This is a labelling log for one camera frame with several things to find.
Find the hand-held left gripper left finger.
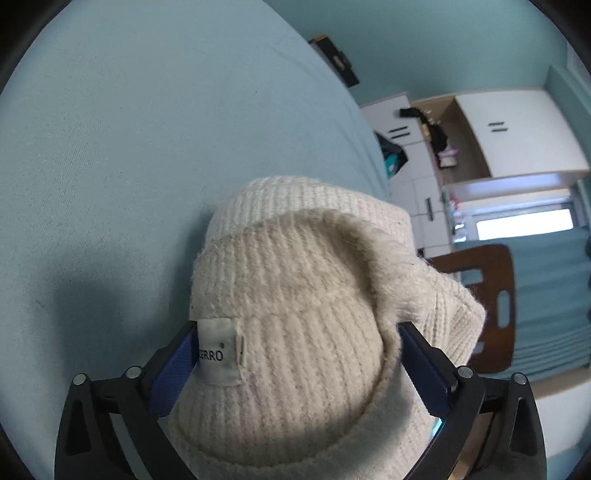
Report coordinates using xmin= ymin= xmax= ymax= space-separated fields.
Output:
xmin=54 ymin=320 xmax=199 ymax=480

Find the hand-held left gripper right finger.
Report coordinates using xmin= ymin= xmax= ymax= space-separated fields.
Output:
xmin=398 ymin=322 xmax=548 ymax=480

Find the white and blue knit sweater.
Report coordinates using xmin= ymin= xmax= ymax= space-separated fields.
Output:
xmin=164 ymin=175 xmax=488 ymax=480

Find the brown wooden chair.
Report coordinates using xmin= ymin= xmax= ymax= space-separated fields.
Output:
xmin=429 ymin=244 xmax=515 ymax=374

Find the teal curtain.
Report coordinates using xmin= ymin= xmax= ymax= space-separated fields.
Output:
xmin=462 ymin=228 xmax=591 ymax=381

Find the window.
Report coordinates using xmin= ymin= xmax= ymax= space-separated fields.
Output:
xmin=475 ymin=208 xmax=575 ymax=241

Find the dark teal bag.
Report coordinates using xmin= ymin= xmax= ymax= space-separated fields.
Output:
xmin=374 ymin=131 xmax=409 ymax=178

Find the white sideboard cabinet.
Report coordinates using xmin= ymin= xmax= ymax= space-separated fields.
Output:
xmin=359 ymin=92 xmax=455 ymax=259

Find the black garment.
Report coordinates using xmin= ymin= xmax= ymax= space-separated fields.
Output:
xmin=399 ymin=107 xmax=448 ymax=153

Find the black cardboard box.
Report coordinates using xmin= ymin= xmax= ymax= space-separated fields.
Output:
xmin=308 ymin=36 xmax=360 ymax=88

